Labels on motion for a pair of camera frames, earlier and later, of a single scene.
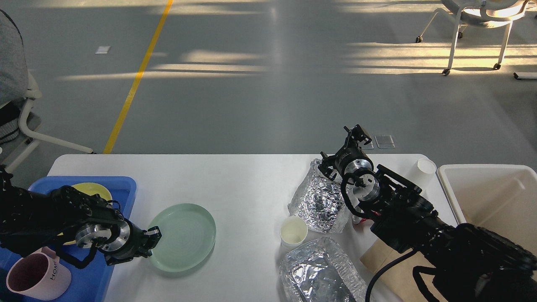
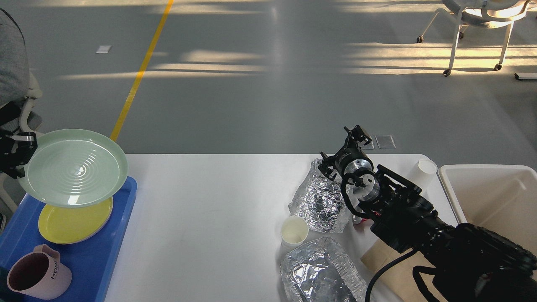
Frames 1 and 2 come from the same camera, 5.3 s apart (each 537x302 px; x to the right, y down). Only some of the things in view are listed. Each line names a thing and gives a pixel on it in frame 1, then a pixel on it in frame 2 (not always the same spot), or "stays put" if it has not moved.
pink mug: [39, 275] stays put
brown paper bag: [398, 283] stays put
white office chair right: [488, 14] stays put
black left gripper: [127, 240] to [27, 144]
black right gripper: [349, 152] stays put
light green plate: [188, 233] to [75, 167]
